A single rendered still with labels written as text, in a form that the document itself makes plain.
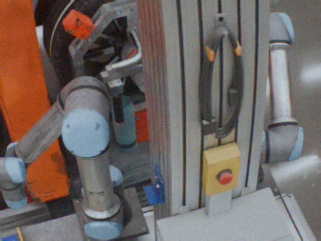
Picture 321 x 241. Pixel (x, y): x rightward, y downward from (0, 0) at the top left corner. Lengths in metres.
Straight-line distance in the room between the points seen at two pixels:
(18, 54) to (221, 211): 0.91
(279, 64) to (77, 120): 0.86
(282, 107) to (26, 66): 0.88
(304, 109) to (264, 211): 2.14
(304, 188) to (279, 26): 1.33
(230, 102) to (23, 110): 1.08
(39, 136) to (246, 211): 0.65
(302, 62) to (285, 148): 1.99
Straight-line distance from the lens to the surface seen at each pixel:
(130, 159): 3.35
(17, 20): 2.24
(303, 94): 4.02
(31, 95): 2.44
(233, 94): 1.55
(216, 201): 1.78
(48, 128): 2.01
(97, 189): 1.98
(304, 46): 4.38
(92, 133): 1.78
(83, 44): 2.75
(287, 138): 2.30
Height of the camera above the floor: 2.68
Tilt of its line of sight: 41 degrees down
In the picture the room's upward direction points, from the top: 7 degrees counter-clockwise
